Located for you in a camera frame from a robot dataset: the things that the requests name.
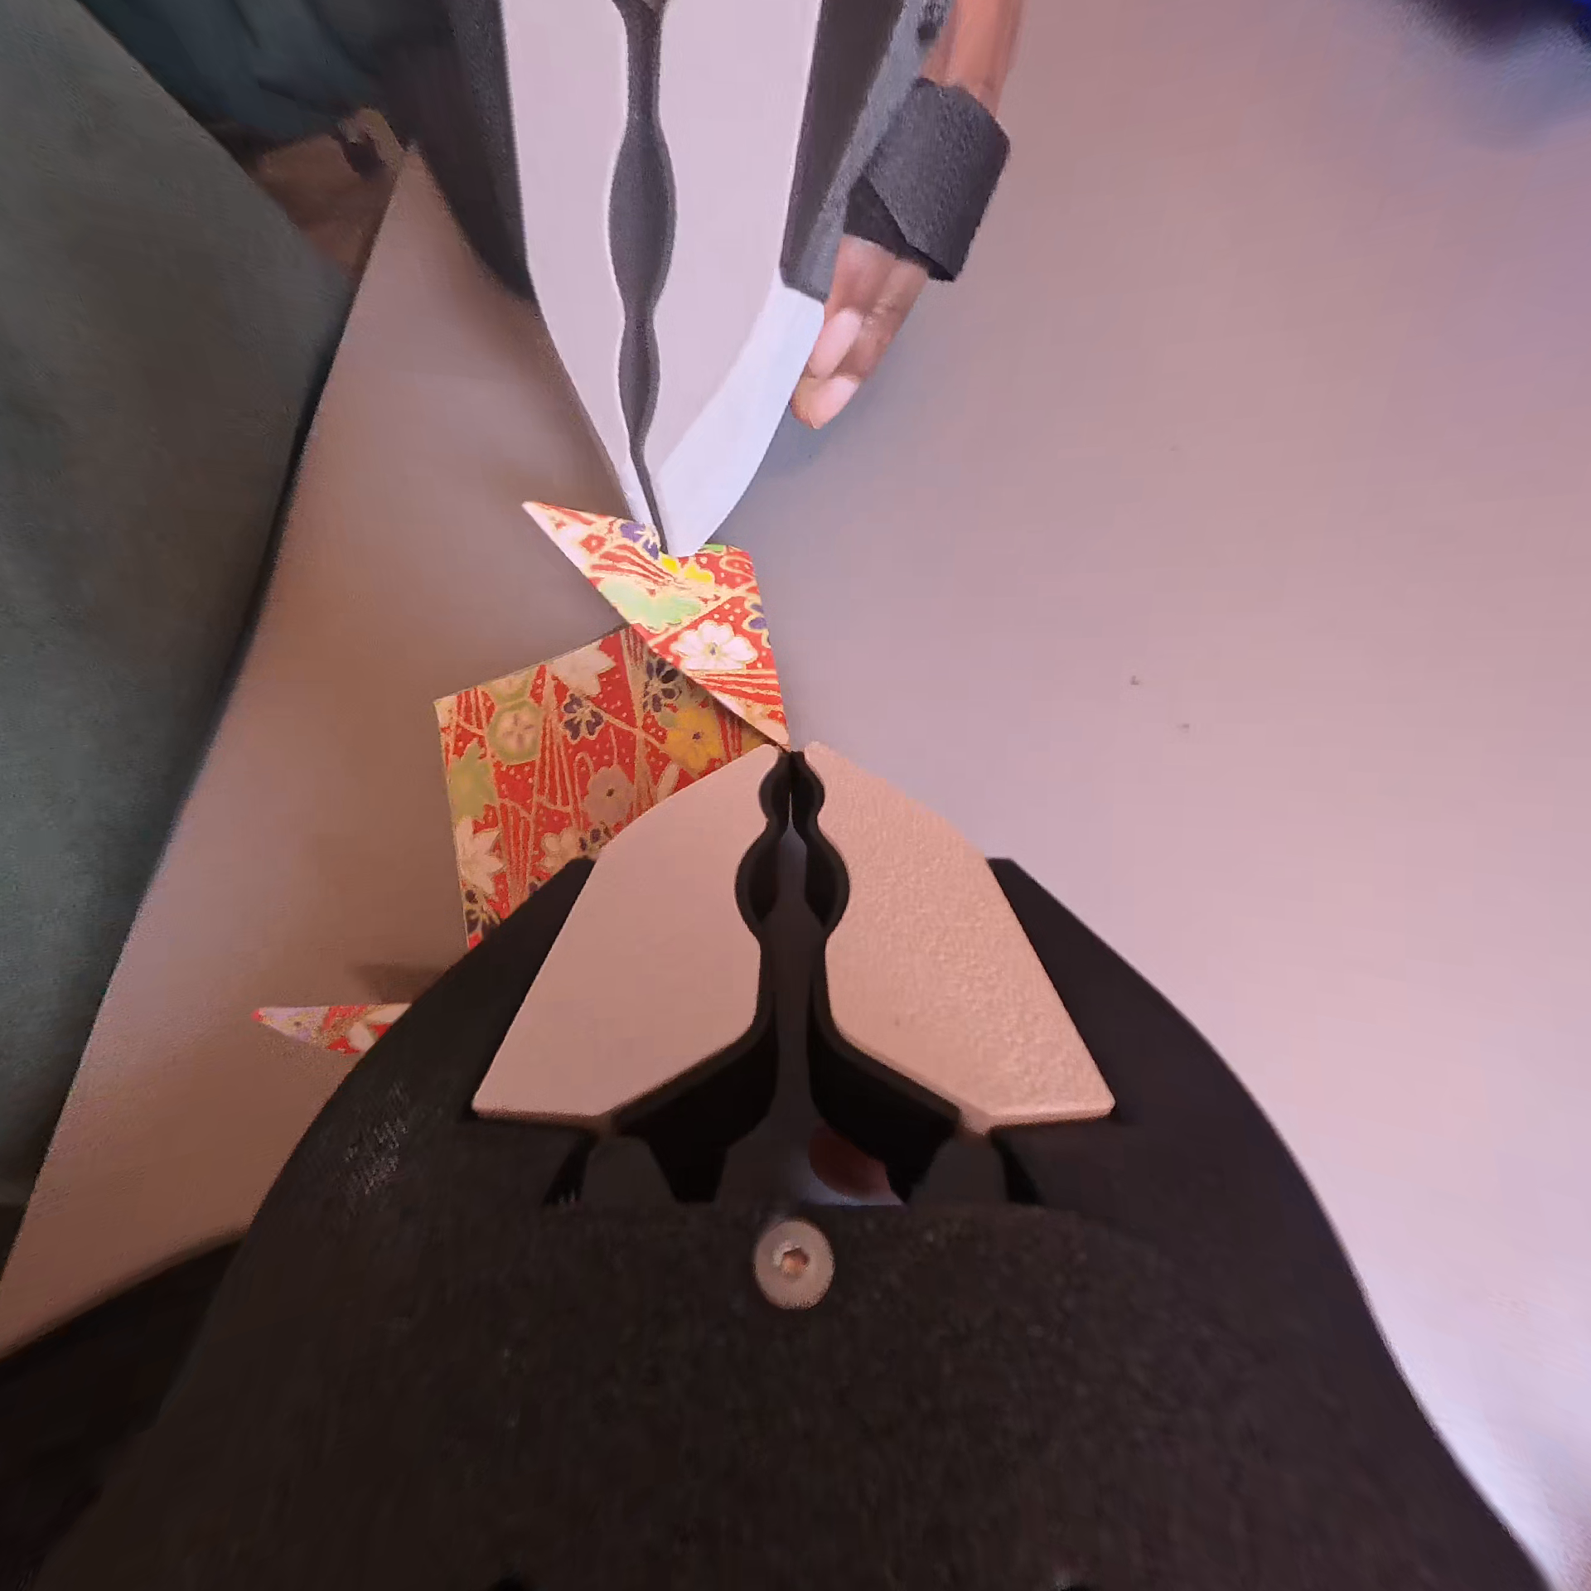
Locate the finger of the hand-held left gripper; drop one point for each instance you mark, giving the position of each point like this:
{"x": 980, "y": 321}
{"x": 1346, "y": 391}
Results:
{"x": 560, "y": 175}
{"x": 734, "y": 175}

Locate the green backed red floral paper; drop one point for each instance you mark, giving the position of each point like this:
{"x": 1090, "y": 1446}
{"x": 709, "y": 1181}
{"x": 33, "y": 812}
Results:
{"x": 598, "y": 723}

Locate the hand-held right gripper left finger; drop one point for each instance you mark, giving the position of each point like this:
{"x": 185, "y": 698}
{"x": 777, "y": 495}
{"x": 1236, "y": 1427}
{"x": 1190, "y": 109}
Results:
{"x": 622, "y": 984}

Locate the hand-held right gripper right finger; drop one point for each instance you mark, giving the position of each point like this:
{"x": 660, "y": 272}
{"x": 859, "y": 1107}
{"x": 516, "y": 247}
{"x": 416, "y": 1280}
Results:
{"x": 957, "y": 984}

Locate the person's left hand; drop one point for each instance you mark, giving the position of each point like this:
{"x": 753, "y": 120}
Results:
{"x": 859, "y": 325}

